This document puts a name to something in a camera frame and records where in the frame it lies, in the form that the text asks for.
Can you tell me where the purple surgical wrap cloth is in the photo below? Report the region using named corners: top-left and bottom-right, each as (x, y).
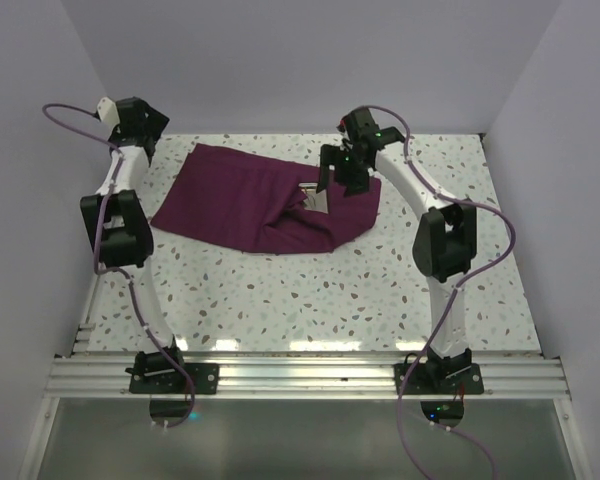
top-left (152, 144), bottom-right (382, 254)

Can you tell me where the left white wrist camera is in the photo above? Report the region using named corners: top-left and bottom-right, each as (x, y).
top-left (96, 97), bottom-right (120, 128)

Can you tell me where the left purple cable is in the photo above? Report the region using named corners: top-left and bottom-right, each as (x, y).
top-left (41, 102), bottom-right (197, 429)

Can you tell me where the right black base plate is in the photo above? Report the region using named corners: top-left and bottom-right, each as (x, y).
top-left (403, 363), bottom-right (485, 395)

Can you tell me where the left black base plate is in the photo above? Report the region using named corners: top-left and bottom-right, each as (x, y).
top-left (125, 363), bottom-right (220, 395)

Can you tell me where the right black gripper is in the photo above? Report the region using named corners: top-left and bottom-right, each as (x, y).
top-left (316, 145), bottom-right (369, 199)

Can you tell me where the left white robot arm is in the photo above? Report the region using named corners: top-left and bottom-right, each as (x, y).
top-left (80, 97), bottom-right (190, 393)

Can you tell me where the aluminium mounting rail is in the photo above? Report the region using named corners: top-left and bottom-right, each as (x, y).
top-left (43, 352), bottom-right (571, 400)

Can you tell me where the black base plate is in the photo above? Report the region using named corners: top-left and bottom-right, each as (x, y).
top-left (125, 363), bottom-right (220, 395)
top-left (403, 363), bottom-right (485, 395)

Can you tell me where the stainless steel instrument tray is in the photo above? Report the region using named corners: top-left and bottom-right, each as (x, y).
top-left (298, 182), bottom-right (329, 214)

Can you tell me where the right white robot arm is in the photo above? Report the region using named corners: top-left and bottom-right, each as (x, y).
top-left (317, 106), bottom-right (477, 394)

